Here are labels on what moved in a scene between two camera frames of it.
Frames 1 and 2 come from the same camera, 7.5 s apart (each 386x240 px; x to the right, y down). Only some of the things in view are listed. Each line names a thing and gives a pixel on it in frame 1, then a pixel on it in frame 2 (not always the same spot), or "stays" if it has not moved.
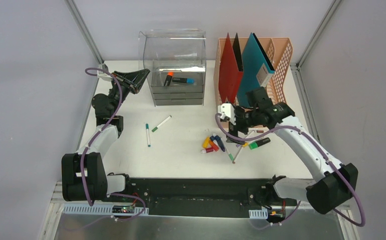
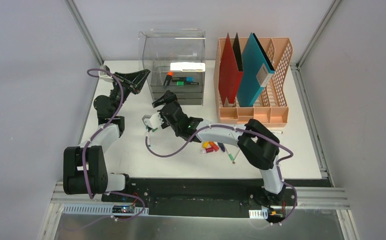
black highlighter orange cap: [169, 75] stays
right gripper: [234, 129] -> [169, 96]
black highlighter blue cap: [187, 80] stays
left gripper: [123, 82] stays
